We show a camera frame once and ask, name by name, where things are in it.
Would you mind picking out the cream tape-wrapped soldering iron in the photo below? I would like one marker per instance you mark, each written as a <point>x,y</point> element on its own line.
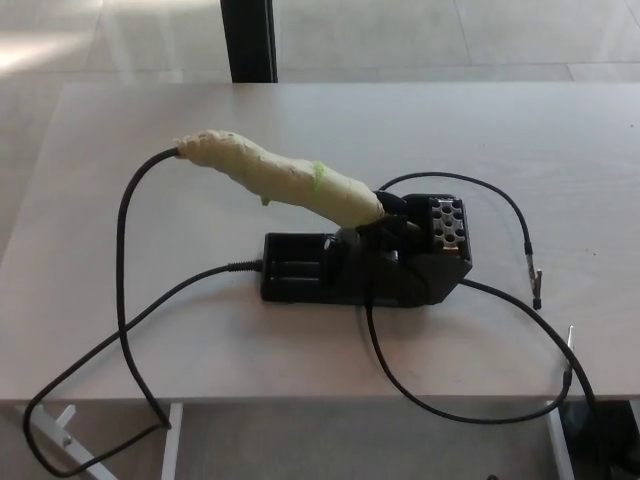
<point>300,175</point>

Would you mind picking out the black soldering iron stand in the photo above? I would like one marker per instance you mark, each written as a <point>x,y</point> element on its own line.
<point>345,285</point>

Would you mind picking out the black vertical pillar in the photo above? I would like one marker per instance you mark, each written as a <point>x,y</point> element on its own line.
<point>250,40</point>

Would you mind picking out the white upright table leg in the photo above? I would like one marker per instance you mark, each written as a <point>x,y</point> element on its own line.
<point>171,450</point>
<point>560,445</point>

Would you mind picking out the white slanted table leg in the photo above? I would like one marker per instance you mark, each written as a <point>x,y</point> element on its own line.
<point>55,430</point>

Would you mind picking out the black object under table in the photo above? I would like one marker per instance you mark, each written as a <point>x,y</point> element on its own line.
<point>610,445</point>

